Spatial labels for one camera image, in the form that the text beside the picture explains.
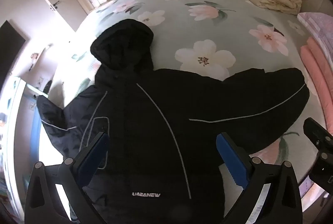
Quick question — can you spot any white desk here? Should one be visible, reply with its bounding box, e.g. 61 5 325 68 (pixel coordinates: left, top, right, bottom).
0 76 50 217

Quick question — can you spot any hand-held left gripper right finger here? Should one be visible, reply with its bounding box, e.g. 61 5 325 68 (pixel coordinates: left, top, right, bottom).
216 132 304 224

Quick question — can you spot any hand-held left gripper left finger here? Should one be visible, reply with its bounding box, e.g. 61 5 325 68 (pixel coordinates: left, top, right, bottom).
24 132 110 224

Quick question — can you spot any black hooded jacket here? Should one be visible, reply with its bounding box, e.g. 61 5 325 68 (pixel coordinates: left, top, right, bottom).
37 19 310 224

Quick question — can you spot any folded pink blanket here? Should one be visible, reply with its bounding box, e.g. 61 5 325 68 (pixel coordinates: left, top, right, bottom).
300 36 333 133

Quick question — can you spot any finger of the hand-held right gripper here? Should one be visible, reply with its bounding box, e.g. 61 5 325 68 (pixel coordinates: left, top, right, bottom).
303 117 333 161

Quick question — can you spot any purple patterned folded blanket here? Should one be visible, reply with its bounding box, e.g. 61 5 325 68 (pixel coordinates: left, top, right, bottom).
297 12 333 57

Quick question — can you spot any black wall screen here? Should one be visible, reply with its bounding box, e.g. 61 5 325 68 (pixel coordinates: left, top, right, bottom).
0 19 29 77

